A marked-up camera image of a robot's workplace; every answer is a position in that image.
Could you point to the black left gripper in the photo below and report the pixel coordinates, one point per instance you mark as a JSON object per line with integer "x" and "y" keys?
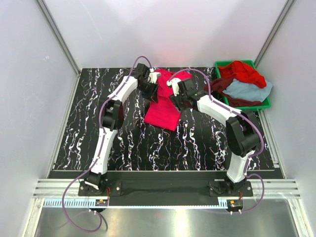
{"x": 150, "y": 89}

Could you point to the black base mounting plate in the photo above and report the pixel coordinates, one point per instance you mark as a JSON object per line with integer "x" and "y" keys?
{"x": 209, "y": 183}

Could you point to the left aluminium corner post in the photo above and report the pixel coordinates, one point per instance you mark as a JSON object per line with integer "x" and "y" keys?
{"x": 57, "y": 34}

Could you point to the right aluminium corner post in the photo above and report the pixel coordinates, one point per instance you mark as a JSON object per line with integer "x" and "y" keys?
{"x": 274, "y": 30}

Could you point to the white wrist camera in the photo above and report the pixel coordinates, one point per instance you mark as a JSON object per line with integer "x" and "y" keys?
{"x": 153, "y": 77}
{"x": 173, "y": 83}

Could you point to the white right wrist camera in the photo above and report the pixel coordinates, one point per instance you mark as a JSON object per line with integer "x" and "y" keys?
{"x": 173, "y": 83}

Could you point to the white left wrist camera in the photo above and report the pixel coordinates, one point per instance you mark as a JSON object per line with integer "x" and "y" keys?
{"x": 153, "y": 77}

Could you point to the orange connector board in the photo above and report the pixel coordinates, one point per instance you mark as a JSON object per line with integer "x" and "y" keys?
{"x": 102, "y": 202}
{"x": 237, "y": 204}

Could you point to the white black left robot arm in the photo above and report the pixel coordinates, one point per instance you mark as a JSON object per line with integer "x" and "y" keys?
{"x": 111, "y": 118}

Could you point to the aluminium front frame rail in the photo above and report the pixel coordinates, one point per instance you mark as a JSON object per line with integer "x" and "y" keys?
{"x": 270, "y": 188}

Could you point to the light blue t shirt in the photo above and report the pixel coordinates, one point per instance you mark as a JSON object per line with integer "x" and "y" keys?
{"x": 247, "y": 91}

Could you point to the aluminium corner post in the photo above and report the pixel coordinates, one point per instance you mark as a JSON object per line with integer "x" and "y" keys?
{"x": 274, "y": 30}
{"x": 57, "y": 34}

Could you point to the pink t shirt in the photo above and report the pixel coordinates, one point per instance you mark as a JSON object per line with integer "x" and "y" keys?
{"x": 163, "y": 114}

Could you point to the green plastic bin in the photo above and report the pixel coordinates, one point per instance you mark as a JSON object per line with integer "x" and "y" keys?
{"x": 265, "y": 104}

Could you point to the maroon t shirt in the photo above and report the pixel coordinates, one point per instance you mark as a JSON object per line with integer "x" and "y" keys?
{"x": 220, "y": 84}

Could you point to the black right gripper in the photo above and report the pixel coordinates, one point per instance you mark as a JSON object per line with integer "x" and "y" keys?
{"x": 176, "y": 99}

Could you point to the red t shirt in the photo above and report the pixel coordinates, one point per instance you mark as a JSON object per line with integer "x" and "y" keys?
{"x": 243, "y": 73}

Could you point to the right orange connector board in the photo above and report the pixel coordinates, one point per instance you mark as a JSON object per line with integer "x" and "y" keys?
{"x": 237, "y": 204}

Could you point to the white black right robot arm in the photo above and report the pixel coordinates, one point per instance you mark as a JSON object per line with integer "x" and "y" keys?
{"x": 242, "y": 132}

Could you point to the left orange connector board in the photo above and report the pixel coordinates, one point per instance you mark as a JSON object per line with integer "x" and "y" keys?
{"x": 102, "y": 202}

